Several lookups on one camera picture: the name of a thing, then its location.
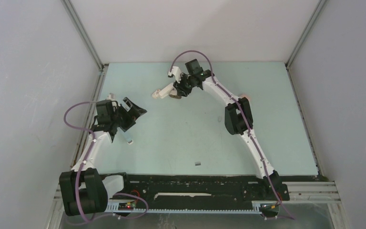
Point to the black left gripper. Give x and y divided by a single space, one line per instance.
131 115

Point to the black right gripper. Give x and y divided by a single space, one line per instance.
178 86

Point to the light blue stapler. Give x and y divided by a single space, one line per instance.
127 137

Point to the pink stapler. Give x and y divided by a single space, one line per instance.
245 96

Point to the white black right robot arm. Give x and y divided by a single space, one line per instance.
238 118

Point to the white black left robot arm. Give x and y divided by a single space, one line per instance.
91 164

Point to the beige stapler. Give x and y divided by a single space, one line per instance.
175 95

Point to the white stapler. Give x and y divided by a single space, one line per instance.
166 91

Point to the small white staple box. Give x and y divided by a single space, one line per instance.
155 95

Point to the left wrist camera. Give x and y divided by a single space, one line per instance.
111 97

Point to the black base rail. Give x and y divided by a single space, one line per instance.
190 192

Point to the aluminium frame rail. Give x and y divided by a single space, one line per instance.
302 190

